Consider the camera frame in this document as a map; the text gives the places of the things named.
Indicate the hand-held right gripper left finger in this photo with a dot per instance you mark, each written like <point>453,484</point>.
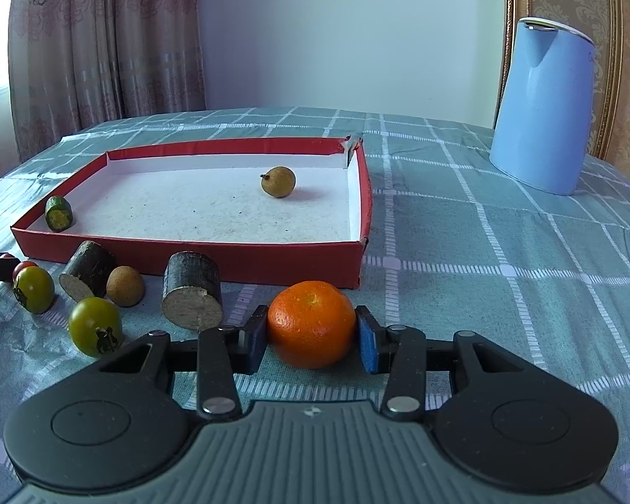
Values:
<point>257,340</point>

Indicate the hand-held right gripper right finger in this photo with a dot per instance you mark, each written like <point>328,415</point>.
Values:
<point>368,342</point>

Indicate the green tomato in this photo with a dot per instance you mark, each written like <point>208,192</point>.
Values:
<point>93,325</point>
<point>34,290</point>

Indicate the orange mandarin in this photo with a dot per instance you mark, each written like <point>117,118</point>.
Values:
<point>312,325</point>

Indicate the thick dark sugarcane piece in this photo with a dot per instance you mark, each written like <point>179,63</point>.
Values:
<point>191,294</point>

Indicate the red cardboard box tray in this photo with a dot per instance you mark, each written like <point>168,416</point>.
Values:
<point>273,260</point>

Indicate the short dark sugarcane piece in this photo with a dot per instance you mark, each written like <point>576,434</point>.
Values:
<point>86,270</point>

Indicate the round brown longan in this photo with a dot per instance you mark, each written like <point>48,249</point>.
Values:
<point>126,286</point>

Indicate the green cucumber piece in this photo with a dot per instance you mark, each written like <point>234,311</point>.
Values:
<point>59,214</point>

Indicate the brown longan with stem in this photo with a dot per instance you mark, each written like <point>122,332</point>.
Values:
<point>278,182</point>

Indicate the beige patterned curtain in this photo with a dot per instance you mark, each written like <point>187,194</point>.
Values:
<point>110,37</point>

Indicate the blue electric kettle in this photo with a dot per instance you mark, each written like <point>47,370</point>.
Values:
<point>541,110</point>

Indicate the gold framed upholstered chair back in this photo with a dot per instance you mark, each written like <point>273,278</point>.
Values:
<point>617,37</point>

